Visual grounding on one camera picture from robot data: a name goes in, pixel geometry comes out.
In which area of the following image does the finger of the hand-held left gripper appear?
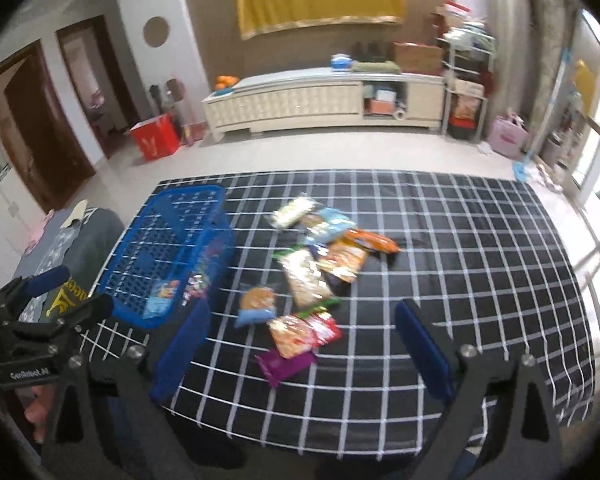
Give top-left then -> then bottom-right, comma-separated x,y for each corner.
2,294 -> 115,342
0,266 -> 72,312

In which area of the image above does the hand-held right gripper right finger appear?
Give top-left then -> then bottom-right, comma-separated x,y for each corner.
394,299 -> 567,480

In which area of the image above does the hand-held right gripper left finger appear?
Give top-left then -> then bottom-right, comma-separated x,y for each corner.
40,299 -> 213,480

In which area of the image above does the blue plastic mesh basket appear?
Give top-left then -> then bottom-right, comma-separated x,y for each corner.
96,184 -> 238,331

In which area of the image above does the small blue orange snack packet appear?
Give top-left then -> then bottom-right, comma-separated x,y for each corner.
235,285 -> 277,329

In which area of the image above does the red snack packet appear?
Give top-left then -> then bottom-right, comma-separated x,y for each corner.
307,311 -> 343,346

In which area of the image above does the purple snack packet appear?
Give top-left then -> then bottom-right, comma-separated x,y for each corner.
255,349 -> 318,388

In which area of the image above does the orange clear snack packet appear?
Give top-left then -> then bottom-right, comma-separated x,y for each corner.
267,314 -> 317,359

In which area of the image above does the long orange snack packet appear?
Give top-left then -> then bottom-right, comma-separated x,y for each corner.
345,228 -> 401,256

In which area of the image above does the orange stand-up snack pouch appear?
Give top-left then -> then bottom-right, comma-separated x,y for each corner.
316,241 -> 370,283

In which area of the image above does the green-edged clear snack packet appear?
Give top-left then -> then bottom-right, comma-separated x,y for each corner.
274,248 -> 341,311

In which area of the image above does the light blue snack packet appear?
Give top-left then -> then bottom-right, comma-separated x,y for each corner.
302,207 -> 356,246

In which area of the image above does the clear cracker packet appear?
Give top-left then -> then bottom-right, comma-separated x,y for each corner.
271,195 -> 317,230

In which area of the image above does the blue packet with orange print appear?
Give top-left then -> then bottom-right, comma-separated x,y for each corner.
142,280 -> 181,318

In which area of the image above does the multicoloured small snack packet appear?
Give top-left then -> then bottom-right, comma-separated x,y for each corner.
182,272 -> 216,306

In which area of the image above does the black white checked tablecloth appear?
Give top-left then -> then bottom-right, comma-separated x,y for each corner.
75,170 -> 597,461

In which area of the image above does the brown wooden door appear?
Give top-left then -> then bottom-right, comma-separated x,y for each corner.
0,42 -> 97,213

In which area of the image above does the red paper bag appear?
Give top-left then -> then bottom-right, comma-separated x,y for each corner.
130,114 -> 182,162

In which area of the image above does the pink paper bag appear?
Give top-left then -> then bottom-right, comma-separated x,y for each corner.
487,114 -> 531,161

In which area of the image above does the orange snack bag on rack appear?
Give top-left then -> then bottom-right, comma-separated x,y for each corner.
452,94 -> 483,121

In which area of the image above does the cream tv cabinet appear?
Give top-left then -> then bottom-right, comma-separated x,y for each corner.
202,67 -> 446,136

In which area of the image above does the green folded cloth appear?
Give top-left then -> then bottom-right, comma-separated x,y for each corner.
352,60 -> 400,74

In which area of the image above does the brown cardboard box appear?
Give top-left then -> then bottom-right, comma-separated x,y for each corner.
392,42 -> 443,76

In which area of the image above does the white metal rack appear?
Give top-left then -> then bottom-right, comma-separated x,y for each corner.
440,2 -> 497,141

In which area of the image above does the yellow hanging towel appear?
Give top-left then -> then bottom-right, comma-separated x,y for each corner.
574,59 -> 598,103

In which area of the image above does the brown round wall disc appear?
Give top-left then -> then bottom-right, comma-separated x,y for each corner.
144,16 -> 170,45

